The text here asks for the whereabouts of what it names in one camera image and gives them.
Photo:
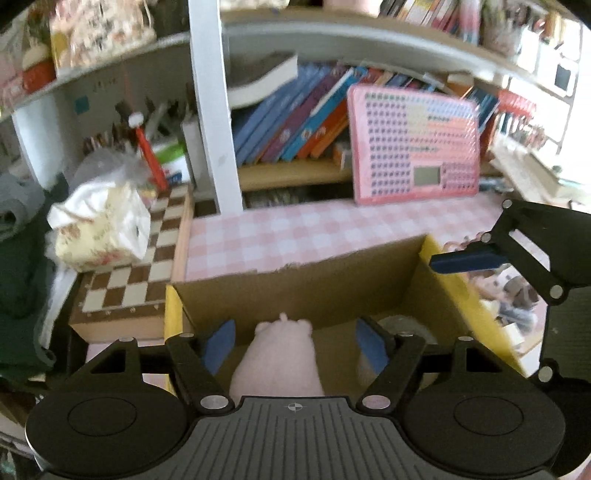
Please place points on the yellow cardboard box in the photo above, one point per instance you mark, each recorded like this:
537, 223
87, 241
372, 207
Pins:
300, 288

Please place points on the grey round roll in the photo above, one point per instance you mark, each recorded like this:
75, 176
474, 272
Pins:
412, 326

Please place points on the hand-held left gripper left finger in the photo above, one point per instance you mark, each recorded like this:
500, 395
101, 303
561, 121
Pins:
220, 346

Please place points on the wooden shelf board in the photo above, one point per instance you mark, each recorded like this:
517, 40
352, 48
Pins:
286, 173

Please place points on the wooden chessboard box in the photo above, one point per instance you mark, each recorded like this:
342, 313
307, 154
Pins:
138, 272

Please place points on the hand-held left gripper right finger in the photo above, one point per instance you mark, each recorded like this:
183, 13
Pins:
371, 348

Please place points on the stack of red books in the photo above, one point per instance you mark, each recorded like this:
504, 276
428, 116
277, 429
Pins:
512, 110

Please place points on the pink learning tablet toy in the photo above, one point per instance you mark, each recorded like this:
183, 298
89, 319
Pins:
415, 138

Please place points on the row of colourful books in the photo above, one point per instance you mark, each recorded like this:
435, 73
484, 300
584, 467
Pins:
286, 120

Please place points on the pink plush toy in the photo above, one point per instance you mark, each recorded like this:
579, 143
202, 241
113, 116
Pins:
277, 360

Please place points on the white shelf post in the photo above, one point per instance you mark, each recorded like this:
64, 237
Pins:
212, 115

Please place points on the dark clothes pile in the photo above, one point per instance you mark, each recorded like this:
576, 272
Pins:
23, 277

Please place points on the tissue pack in plastic bag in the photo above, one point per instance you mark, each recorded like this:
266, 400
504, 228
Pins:
101, 226

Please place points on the green white wipes tub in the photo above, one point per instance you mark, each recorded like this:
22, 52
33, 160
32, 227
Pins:
178, 161

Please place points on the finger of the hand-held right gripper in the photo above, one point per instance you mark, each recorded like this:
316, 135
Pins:
466, 262

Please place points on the thick open book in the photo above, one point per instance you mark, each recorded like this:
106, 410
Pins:
258, 83

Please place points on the floral patterned bag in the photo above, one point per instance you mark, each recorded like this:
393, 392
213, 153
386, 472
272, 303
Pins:
97, 32

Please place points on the grey plush toy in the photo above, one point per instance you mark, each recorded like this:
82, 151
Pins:
512, 295

